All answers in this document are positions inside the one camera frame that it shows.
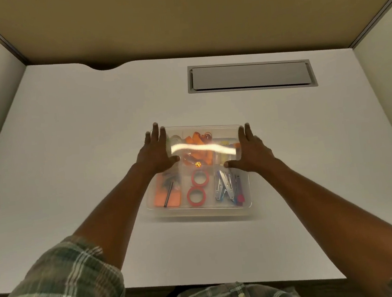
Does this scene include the person's left hand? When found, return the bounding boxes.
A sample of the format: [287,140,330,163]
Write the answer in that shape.
[131,120,182,177]

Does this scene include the person's right hand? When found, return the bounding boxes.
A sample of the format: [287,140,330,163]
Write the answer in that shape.
[220,120,277,176]

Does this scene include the dark pencil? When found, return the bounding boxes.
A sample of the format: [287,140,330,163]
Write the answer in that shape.
[161,180,177,208]

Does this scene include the pink sticky note pad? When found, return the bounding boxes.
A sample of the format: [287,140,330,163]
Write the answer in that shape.
[151,172,183,210]

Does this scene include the pink tape roll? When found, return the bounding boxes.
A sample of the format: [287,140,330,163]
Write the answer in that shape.
[190,168,211,188]
[185,186,208,208]

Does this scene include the orange lanyard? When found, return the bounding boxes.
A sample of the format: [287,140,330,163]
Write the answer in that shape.
[180,130,219,170]

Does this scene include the clear plastic lid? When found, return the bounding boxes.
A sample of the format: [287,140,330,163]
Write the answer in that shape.
[163,119,247,170]

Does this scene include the clear plastic organizer box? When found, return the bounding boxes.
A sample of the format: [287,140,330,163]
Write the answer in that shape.
[138,119,254,226]

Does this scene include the person's left forearm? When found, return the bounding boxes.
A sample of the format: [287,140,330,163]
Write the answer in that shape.
[66,165,164,275]

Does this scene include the person's right forearm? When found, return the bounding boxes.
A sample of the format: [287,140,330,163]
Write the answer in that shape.
[262,147,392,297]

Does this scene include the white desk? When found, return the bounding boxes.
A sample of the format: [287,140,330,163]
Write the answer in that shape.
[0,27,392,297]

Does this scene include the tan partition panel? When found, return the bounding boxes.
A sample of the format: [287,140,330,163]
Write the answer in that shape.
[0,0,392,86]

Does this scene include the green plaid shirt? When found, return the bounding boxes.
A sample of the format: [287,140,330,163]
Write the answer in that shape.
[0,202,392,297]

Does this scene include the grey cable tray cover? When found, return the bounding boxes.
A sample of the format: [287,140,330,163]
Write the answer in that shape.
[186,53,318,100]

